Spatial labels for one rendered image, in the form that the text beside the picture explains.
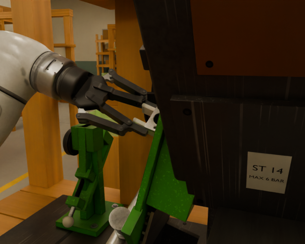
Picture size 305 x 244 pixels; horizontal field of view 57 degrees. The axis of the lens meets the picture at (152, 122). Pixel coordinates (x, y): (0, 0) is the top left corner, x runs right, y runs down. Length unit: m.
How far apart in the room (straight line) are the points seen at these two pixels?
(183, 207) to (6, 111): 0.39
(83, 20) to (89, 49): 1.10
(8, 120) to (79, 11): 11.38
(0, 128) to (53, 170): 0.52
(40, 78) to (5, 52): 0.09
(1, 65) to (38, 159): 0.53
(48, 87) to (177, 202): 0.33
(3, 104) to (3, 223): 0.44
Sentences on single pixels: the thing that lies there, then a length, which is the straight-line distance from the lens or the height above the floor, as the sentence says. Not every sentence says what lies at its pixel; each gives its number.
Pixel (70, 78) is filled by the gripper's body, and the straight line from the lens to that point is 0.57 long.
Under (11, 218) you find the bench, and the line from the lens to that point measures 0.98.
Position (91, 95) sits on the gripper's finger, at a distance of 0.56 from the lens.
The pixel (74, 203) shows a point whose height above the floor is 0.99.
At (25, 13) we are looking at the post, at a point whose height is 1.48.
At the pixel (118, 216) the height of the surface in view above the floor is 1.09.
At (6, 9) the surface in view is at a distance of 6.13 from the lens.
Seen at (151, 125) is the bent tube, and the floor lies 1.22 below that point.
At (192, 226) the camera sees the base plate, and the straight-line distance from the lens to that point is 0.82.
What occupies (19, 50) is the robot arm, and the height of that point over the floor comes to 1.36.
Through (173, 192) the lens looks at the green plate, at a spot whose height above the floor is 1.14.
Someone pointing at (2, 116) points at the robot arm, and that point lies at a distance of 0.63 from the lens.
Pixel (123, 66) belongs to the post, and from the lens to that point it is 0.83.
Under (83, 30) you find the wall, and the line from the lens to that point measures 11.80.
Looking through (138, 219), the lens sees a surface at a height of 1.10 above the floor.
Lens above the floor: 1.34
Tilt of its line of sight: 13 degrees down
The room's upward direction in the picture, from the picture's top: straight up
